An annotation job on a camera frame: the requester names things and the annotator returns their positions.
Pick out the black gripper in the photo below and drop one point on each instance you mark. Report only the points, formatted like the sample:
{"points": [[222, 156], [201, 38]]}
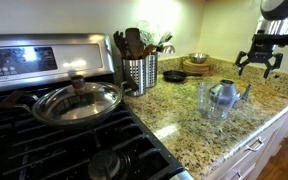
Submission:
{"points": [[261, 53]]}

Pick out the grey conical chopper lid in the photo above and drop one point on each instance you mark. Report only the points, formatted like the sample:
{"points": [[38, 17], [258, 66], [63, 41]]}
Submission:
{"points": [[225, 90]]}

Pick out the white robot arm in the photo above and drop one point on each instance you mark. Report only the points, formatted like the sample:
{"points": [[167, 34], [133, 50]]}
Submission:
{"points": [[280, 8]]}

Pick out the small steel bowl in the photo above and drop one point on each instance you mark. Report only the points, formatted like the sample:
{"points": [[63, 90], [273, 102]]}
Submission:
{"points": [[198, 58]]}

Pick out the clear plastic chopper bowl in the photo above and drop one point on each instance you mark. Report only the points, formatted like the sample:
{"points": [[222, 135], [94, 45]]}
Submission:
{"points": [[215, 106]]}

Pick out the glass pan lid wooden knob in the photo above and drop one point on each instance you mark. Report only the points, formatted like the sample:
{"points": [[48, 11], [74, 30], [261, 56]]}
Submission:
{"points": [[80, 101]]}

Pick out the kitchen base cabinet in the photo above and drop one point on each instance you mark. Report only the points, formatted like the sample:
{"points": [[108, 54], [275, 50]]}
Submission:
{"points": [[267, 146]]}

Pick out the small black iron skillet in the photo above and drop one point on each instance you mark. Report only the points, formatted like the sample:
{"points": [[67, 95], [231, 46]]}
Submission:
{"points": [[174, 76]]}

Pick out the steel ladle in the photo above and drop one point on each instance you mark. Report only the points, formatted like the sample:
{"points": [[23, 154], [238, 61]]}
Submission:
{"points": [[168, 49]]}

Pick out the perforated steel utensil holder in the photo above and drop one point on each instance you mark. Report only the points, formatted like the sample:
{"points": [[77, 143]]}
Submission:
{"points": [[134, 76], [152, 70]]}

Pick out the wooden spoon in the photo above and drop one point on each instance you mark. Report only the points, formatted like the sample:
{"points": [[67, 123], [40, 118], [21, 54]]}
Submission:
{"points": [[149, 50]]}

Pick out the wooden spatula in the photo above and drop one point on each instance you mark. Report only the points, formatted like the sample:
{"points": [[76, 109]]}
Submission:
{"points": [[134, 40]]}

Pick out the black kitchen utensil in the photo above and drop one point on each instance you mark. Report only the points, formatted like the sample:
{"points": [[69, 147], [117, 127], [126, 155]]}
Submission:
{"points": [[119, 41]]}

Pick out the black stove burner cap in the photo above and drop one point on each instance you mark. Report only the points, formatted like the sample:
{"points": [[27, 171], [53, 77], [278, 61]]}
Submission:
{"points": [[104, 165]]}

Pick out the steel frying pan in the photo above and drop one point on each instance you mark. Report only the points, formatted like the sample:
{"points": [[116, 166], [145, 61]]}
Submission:
{"points": [[74, 118]]}

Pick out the stainless steel gas stove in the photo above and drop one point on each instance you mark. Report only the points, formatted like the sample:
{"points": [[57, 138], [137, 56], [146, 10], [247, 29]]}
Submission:
{"points": [[34, 150]]}

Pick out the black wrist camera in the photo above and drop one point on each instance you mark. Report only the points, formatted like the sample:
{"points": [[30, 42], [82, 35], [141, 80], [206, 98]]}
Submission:
{"points": [[284, 40]]}

